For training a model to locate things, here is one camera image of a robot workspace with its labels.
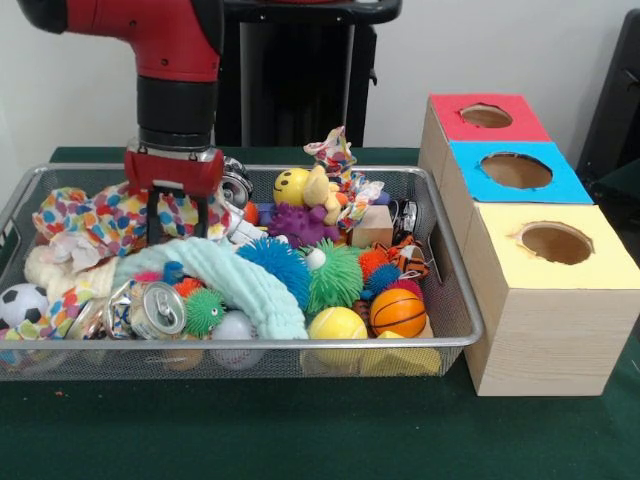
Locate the purple spiky toy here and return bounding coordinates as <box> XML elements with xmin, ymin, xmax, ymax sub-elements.
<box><xmin>267</xmin><ymin>202</ymin><xmax>341</xmax><ymax>247</ymax></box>

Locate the blue spiky ball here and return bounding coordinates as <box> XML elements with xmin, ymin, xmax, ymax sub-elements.
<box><xmin>237</xmin><ymin>237</ymin><xmax>312</xmax><ymax>309</ymax></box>

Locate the crushed silver can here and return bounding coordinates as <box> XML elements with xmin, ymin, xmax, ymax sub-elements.
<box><xmin>104</xmin><ymin>280</ymin><xmax>189</xmax><ymax>341</ymax></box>

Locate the orange basketball toy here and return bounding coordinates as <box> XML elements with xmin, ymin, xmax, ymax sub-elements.
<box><xmin>369</xmin><ymin>288</ymin><xmax>428</xmax><ymax>338</ymax></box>

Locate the mint green cloth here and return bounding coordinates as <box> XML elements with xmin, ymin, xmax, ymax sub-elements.
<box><xmin>113</xmin><ymin>237</ymin><xmax>310</xmax><ymax>341</ymax></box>

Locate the wooden box with three holes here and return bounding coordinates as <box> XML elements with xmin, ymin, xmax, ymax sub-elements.
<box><xmin>418</xmin><ymin>93</ymin><xmax>640</xmax><ymax>398</ymax></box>

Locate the dark green tablecloth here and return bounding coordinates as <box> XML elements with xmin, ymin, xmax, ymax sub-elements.
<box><xmin>0</xmin><ymin>145</ymin><xmax>640</xmax><ymax>480</ymax></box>
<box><xmin>592</xmin><ymin>158</ymin><xmax>640</xmax><ymax>204</ymax></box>

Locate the yellow smiley ball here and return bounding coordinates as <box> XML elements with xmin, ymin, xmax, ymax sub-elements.
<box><xmin>272</xmin><ymin>167</ymin><xmax>314</xmax><ymax>207</ymax></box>

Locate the colourful polka dot cloth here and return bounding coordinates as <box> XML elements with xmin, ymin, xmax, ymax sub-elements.
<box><xmin>32</xmin><ymin>182</ymin><xmax>234</xmax><ymax>256</ymax></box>

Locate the large green spiky ball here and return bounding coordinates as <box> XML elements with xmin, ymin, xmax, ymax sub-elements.
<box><xmin>302</xmin><ymin>238</ymin><xmax>365</xmax><ymax>315</ymax></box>

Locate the silver mesh bin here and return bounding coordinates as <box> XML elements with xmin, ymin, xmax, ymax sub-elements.
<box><xmin>0</xmin><ymin>163</ymin><xmax>486</xmax><ymax>382</ymax></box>

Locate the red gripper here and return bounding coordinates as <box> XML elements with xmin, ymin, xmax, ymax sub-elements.
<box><xmin>123</xmin><ymin>148</ymin><xmax>226</xmax><ymax>248</ymax></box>

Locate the black chair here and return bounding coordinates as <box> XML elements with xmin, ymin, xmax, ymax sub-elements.
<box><xmin>574</xmin><ymin>8</ymin><xmax>640</xmax><ymax>229</ymax></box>

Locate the small soccer ball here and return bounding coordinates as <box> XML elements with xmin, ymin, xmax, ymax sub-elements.
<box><xmin>0</xmin><ymin>283</ymin><xmax>50</xmax><ymax>331</ymax></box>

